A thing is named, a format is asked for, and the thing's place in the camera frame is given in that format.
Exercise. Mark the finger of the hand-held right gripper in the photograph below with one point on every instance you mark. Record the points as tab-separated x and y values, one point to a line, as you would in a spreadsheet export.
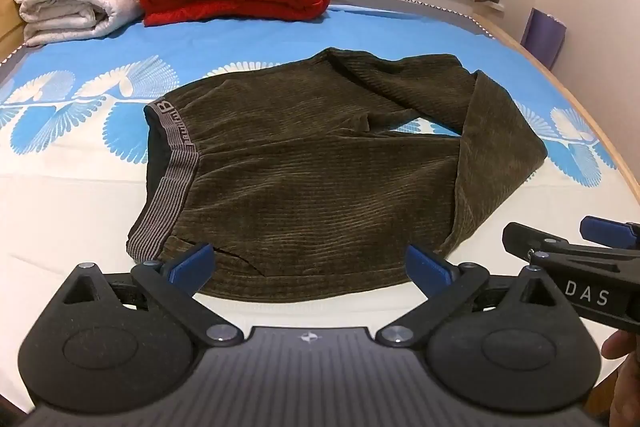
530	239
602	231

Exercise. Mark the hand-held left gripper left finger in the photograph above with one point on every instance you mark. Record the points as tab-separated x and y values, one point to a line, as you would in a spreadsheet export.
192	263

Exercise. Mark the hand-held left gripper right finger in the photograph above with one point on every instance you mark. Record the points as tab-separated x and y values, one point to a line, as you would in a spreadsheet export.
427	269

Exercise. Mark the person's right hand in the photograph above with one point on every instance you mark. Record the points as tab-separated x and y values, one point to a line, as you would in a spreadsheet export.
627	357

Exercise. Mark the blue white printed bed sheet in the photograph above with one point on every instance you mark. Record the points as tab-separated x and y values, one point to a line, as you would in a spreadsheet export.
75	187

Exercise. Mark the purple bag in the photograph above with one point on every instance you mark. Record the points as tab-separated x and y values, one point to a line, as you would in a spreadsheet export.
542	37

